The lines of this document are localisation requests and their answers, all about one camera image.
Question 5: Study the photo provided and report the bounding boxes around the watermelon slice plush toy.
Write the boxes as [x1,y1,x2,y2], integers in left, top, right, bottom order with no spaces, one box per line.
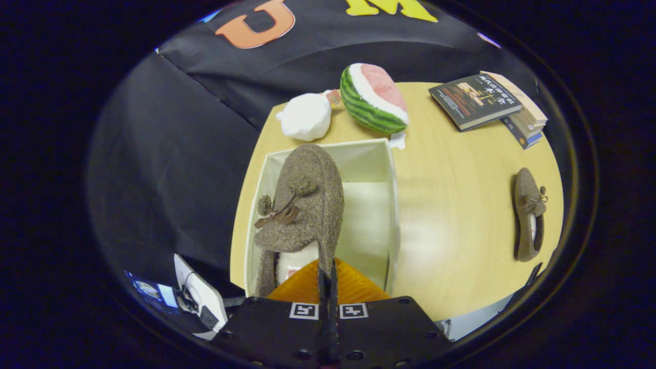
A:
[339,63,410,150]

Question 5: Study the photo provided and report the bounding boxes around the grey cover book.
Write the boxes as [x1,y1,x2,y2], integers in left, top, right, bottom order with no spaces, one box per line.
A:
[505,115,545,139]

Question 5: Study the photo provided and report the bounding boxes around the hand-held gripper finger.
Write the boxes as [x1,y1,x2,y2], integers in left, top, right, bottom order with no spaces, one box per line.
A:
[213,258,329,367]
[330,258,452,367]

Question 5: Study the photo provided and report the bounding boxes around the cream fabric storage box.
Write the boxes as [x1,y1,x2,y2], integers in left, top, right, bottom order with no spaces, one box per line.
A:
[243,137,402,299]

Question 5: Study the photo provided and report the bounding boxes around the blue cover book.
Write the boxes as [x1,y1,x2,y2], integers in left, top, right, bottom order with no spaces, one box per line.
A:
[501,118,543,150]

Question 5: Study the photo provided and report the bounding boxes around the black cover book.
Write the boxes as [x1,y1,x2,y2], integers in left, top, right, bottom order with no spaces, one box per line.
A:
[428,73,523,132]

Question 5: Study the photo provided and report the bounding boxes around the white plush toy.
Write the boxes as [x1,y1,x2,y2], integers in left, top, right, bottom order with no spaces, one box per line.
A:
[275,89,342,142]

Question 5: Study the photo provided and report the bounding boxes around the brown fuzzy shoe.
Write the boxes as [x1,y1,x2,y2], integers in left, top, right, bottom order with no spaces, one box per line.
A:
[253,143,345,298]
[514,167,548,262]

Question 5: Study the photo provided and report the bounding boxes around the white device with cables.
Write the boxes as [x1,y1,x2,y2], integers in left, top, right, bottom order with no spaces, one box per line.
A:
[173,253,229,340]

